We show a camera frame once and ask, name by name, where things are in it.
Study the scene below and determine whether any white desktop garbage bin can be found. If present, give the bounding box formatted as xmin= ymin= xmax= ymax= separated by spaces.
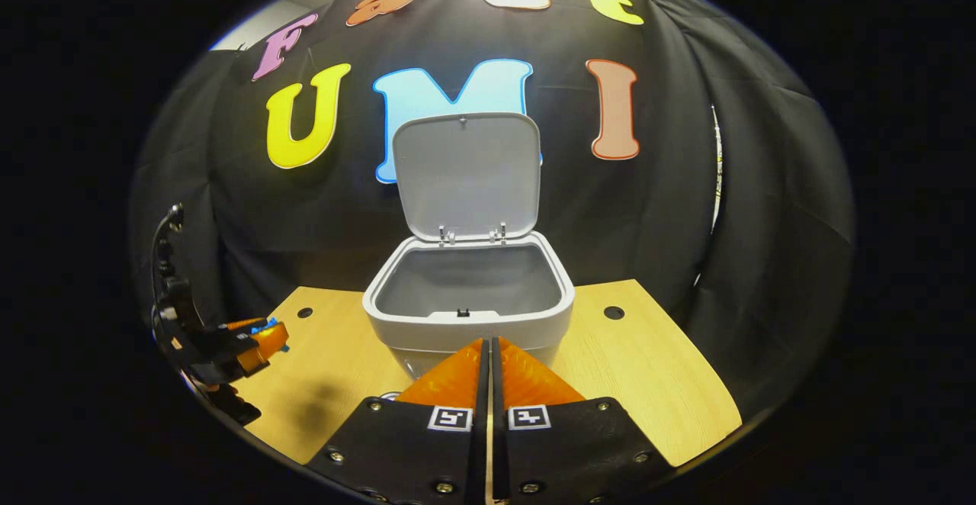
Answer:
xmin=362 ymin=112 xmax=576 ymax=381

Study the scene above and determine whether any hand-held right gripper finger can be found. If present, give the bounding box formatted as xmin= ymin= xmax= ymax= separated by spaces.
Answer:
xmin=305 ymin=338 xmax=490 ymax=505
xmin=492 ymin=337 xmax=677 ymax=505

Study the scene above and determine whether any blue paper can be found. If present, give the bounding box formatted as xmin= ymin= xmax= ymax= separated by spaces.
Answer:
xmin=250 ymin=317 xmax=291 ymax=354

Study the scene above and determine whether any black backdrop cloth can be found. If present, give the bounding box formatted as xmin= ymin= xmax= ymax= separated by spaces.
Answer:
xmin=130 ymin=0 xmax=855 ymax=422

